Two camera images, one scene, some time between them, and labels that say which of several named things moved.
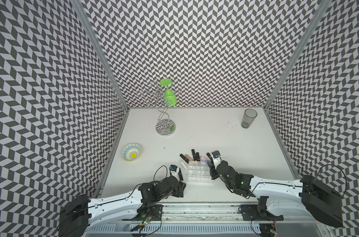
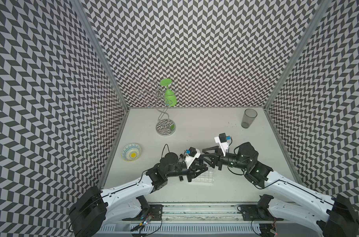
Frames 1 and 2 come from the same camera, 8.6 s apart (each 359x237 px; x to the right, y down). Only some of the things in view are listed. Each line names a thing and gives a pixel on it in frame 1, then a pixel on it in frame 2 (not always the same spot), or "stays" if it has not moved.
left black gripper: [180, 190] → [192, 171]
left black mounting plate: [151, 212] stays
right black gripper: [212, 171] → [217, 159]
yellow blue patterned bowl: [130, 152] stays
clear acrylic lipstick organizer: [199, 172] stays
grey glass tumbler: [249, 116] stays
